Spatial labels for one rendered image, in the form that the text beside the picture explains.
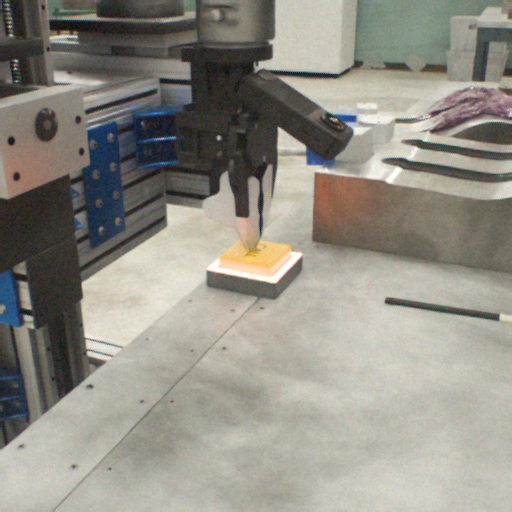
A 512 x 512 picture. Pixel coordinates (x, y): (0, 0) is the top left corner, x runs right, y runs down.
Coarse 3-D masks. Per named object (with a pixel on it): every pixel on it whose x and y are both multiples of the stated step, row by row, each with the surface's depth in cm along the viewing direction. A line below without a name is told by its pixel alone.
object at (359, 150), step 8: (360, 128) 84; (368, 128) 83; (352, 136) 81; (360, 136) 80; (368, 136) 83; (352, 144) 81; (360, 144) 81; (368, 144) 83; (280, 152) 87; (288, 152) 87; (296, 152) 86; (304, 152) 86; (312, 152) 84; (344, 152) 82; (352, 152) 81; (360, 152) 81; (368, 152) 83; (312, 160) 84; (320, 160) 84; (336, 160) 82; (344, 160) 82; (352, 160) 82; (360, 160) 81
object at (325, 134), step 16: (256, 80) 61; (272, 80) 63; (240, 96) 62; (256, 96) 61; (272, 96) 61; (288, 96) 62; (304, 96) 64; (256, 112) 62; (272, 112) 61; (288, 112) 61; (304, 112) 61; (320, 112) 62; (288, 128) 61; (304, 128) 61; (320, 128) 60; (336, 128) 60; (352, 128) 63; (304, 144) 61; (320, 144) 60; (336, 144) 60
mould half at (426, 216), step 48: (384, 144) 90; (480, 144) 93; (336, 192) 78; (384, 192) 75; (432, 192) 73; (480, 192) 73; (336, 240) 80; (384, 240) 78; (432, 240) 75; (480, 240) 73
